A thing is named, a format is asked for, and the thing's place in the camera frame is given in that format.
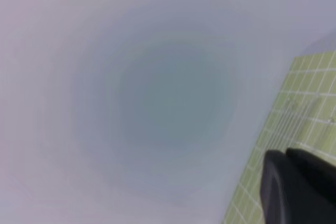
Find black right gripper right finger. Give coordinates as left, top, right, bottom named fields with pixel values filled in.
left=286, top=148, right=335, bottom=203

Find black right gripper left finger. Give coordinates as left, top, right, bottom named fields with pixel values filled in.
left=260, top=150, right=335, bottom=223

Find green checkered tablecloth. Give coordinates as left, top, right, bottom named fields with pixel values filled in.
left=222, top=50, right=335, bottom=223

